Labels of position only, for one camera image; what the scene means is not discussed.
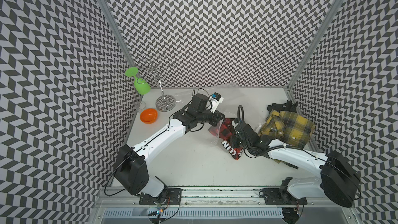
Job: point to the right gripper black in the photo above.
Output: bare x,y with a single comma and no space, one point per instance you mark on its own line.
233,138

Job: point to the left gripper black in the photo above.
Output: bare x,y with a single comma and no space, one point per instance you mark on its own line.
216,117

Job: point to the red black plaid shirt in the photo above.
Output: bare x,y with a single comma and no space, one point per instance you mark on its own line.
225,131

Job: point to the clear plastic vacuum bag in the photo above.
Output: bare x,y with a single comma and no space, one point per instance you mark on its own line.
253,100

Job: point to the yellow plaid shirt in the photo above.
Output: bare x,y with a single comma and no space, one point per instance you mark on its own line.
288,126

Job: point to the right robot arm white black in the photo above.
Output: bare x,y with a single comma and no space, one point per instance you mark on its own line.
332,176

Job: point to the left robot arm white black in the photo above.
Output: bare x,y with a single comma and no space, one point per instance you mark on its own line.
131,167

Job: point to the black folded shirt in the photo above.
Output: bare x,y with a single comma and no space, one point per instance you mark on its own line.
289,106

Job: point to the chrome glass holder stand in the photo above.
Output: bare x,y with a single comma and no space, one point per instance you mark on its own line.
158,67

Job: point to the orange plastic bowl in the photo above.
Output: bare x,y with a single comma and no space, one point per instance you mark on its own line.
149,116

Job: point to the clear plastic cup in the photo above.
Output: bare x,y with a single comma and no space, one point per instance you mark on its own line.
140,106

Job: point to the green plastic wine glass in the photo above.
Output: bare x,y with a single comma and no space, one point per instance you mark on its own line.
141,86

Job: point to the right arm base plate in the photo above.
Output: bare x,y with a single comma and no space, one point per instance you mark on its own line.
281,196

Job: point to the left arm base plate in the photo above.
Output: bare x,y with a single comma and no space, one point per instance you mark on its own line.
169,196

